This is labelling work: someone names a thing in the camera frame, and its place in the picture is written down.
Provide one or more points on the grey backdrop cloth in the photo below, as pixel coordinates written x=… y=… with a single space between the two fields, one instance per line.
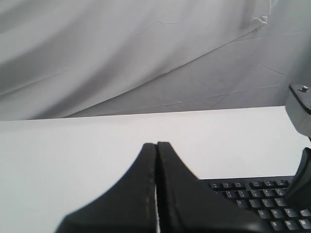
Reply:
x=83 y=58

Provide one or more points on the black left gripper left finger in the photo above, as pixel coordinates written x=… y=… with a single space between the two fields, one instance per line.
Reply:
x=129 y=206

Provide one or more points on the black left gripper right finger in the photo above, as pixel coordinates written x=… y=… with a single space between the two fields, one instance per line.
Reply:
x=187 y=205

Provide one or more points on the black Acer keyboard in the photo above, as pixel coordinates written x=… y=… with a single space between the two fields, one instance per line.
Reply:
x=265 y=197

